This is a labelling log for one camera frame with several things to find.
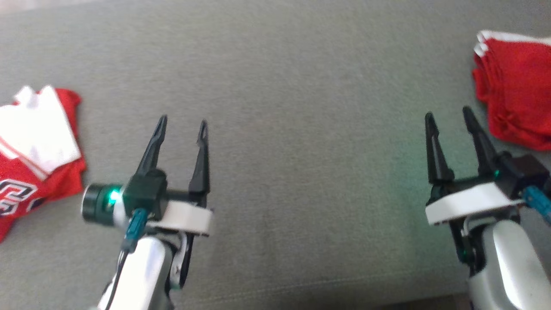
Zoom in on red basketball jersey white trim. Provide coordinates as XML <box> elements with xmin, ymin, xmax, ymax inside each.
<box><xmin>0</xmin><ymin>85</ymin><xmax>87</xmax><ymax>244</ymax></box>

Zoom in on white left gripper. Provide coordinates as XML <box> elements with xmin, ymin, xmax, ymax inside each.
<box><xmin>135</xmin><ymin>115</ymin><xmax>215</xmax><ymax>237</ymax></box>

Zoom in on teal plug left camera cable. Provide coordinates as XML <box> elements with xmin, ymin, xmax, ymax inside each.
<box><xmin>103</xmin><ymin>208</ymin><xmax>149</xmax><ymax>308</ymax></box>

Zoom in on teal plug camera cable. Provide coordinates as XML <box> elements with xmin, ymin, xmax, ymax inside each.
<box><xmin>522</xmin><ymin>186</ymin><xmax>551</xmax><ymax>225</ymax></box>
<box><xmin>103</xmin><ymin>208</ymin><xmax>149</xmax><ymax>308</ymax></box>

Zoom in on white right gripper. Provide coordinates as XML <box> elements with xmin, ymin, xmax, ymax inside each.
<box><xmin>424</xmin><ymin>106</ymin><xmax>524</xmax><ymax>227</ymax></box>

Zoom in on red shorts white stripes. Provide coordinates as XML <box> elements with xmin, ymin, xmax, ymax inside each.
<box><xmin>472</xmin><ymin>30</ymin><xmax>551</xmax><ymax>152</ymax></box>

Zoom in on teal plug right camera cable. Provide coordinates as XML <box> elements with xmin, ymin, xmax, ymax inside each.
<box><xmin>522</xmin><ymin>186</ymin><xmax>551</xmax><ymax>225</ymax></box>

